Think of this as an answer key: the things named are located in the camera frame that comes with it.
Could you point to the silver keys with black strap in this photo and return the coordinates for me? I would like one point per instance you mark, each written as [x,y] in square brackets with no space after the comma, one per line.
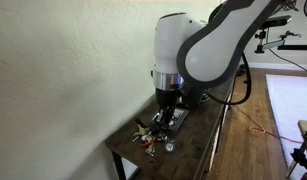
[143,134]

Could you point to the keys with black car fob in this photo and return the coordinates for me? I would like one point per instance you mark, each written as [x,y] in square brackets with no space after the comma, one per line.
[161,136]

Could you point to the black camera on stand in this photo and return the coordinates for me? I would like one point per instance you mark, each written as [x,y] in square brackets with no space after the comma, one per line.
[276,21]

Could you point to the keys with blue tag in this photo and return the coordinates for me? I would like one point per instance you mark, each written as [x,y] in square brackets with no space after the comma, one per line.
[147,142]

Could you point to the dark wooden console table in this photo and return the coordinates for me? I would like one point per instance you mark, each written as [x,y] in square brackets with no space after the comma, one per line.
[193,139]

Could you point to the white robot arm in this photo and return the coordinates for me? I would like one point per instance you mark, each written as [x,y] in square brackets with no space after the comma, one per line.
[202,55]

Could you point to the white rug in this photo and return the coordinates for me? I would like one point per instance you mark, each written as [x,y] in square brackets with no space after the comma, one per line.
[288,98]

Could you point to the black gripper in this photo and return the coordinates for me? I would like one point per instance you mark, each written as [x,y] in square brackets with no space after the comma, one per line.
[167,101]

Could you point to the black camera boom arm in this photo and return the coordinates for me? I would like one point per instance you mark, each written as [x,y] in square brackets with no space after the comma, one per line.
[279,44]

